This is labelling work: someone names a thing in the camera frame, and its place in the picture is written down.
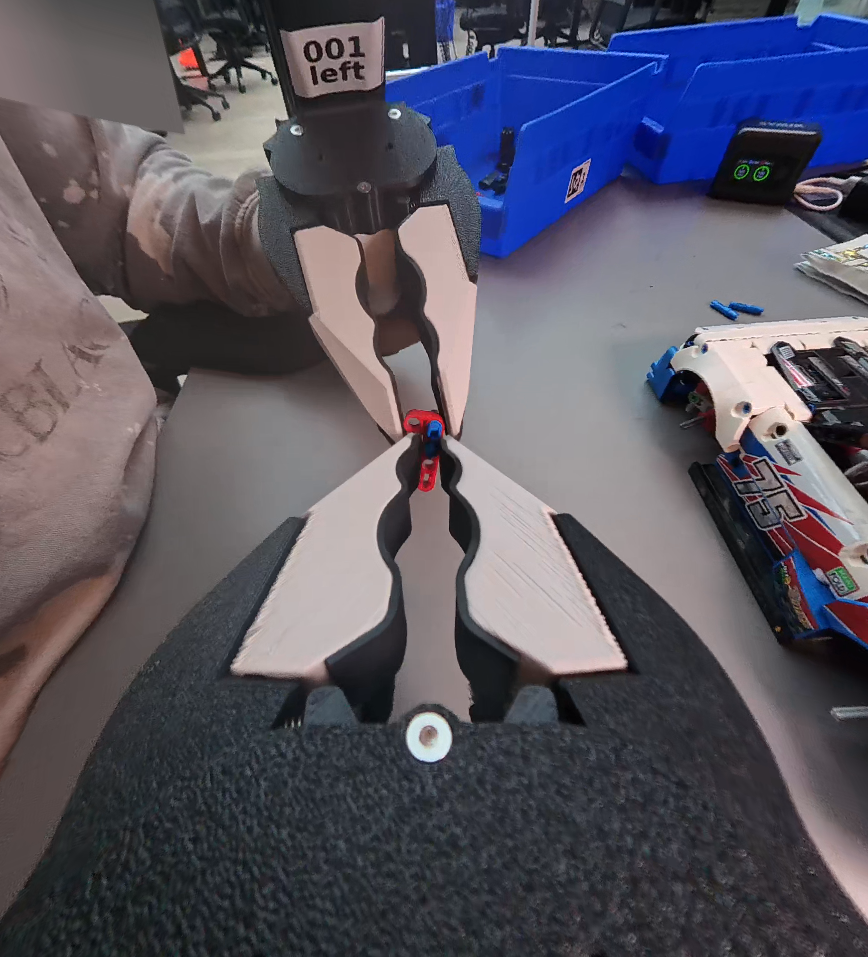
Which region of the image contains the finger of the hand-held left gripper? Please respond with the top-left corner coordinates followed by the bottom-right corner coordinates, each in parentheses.
top-left (293, 226), bottom-right (406, 442)
top-left (396, 203), bottom-right (480, 441)

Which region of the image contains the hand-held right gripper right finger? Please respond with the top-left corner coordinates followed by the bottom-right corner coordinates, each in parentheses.
top-left (440, 436), bottom-right (630, 723)

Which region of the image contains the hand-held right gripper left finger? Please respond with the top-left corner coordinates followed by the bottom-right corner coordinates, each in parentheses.
top-left (229, 434), bottom-right (417, 723)

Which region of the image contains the red toy beam piece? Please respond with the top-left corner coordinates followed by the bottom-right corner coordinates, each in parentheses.
top-left (403, 408), bottom-right (444, 493)

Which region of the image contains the grey desk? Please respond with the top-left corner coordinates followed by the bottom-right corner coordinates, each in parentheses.
top-left (0, 138), bottom-right (868, 957)

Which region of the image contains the black chair armrest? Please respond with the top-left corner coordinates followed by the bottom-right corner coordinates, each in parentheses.
top-left (131, 303), bottom-right (330, 376)

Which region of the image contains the black office chair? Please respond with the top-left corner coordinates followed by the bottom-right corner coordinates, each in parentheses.
top-left (205, 0), bottom-right (279, 94)
top-left (157, 0), bottom-right (231, 122)

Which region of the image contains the blue plastic storage bin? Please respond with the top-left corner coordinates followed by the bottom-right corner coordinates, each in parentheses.
top-left (385, 45), bottom-right (668, 260)
top-left (609, 13), bottom-right (868, 185)

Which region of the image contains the toy race car model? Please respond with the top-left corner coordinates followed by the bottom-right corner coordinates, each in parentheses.
top-left (647, 316), bottom-right (868, 685)

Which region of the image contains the person's printed sweatshirt torso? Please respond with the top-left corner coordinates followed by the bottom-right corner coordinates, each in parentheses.
top-left (0, 86), bottom-right (160, 861)

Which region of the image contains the black power bank green display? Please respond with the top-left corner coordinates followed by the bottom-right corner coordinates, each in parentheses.
top-left (710, 118), bottom-right (824, 206)

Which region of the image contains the instruction booklet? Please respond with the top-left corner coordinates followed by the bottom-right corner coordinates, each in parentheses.
top-left (796, 233), bottom-right (868, 324)

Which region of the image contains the white cable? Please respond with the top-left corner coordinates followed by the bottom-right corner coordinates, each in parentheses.
top-left (793, 179), bottom-right (846, 212)

